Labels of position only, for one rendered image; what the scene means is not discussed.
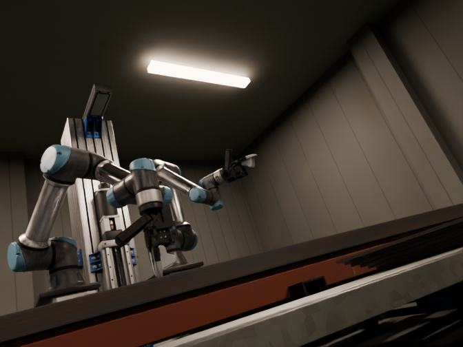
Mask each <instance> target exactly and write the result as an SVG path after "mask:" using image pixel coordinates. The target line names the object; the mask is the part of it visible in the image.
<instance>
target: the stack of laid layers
mask: <svg viewBox="0 0 463 347"><path fill-rule="evenodd" d="M459 218H463V204H457V205H454V206H451V207H446V208H443V209H438V210H435V211H430V212H426V213H421V214H417V215H413V216H409V217H406V218H401V219H398V220H393V221H389V222H384V223H381V224H376V225H373V226H370V227H365V228H361V229H356V230H352V231H347V232H344V233H339V234H336V235H331V236H328V237H324V238H319V239H316V240H311V241H308V242H303V243H300V244H295V245H291V246H286V247H283V248H279V249H274V250H271V251H266V252H263V253H257V254H254V255H249V256H246V257H241V258H238V259H235V260H230V261H226V262H221V263H217V264H213V265H209V266H204V267H201V268H198V269H192V270H189V271H184V272H181V273H176V274H173V275H168V276H165V277H159V278H156V279H153V280H148V281H144V282H139V283H136V284H131V285H127V286H122V287H119V288H114V289H111V290H108V291H103V292H100V293H94V294H91V295H86V296H83V297H78V298H74V299H69V300H66V301H62V302H57V303H54V304H49V305H46V306H41V307H38V308H33V309H30V310H26V311H21V312H18V313H13V314H9V315H4V316H1V317H0V344H4V343H8V342H10V341H15V340H18V339H23V338H25V337H30V336H33V335H38V334H40V333H45V332H48V331H51V330H55V329H58V328H63V327H66V326H70V325H73V324H78V323H81V322H85V321H87V320H91V319H95V318H98V317H102V316H106V315H110V314H113V313H117V312H121V311H125V310H128V309H131V308H136V307H138V306H143V305H146V304H151V303H153V302H158V301H161V300H164V299H168V298H171V297H176V296H179V295H183V294H186V293H191V292H194V291H198V290H201V289H204V288H208V287H211V286H215V285H219V284H223V283H226V282H230V281H234V280H238V279H241V278H244V277H249V276H251V275H256V274H259V273H264V272H266V271H271V270H274V269H279V268H281V267H284V266H289V265H292V264H296V263H299V262H304V261H307V260H311V259H314V258H317V257H321V256H324V255H328V254H332V253H336V252H339V251H343V250H347V249H351V248H354V247H357V246H362V245H364V244H369V243H372V242H377V241H379V240H384V239H387V238H392V237H394V236H397V235H402V234H405V233H409V232H412V231H417V230H420V229H424V228H427V227H432V226H435V225H437V224H442V223H445V222H449V221H452V220H457V219H459Z"/></svg>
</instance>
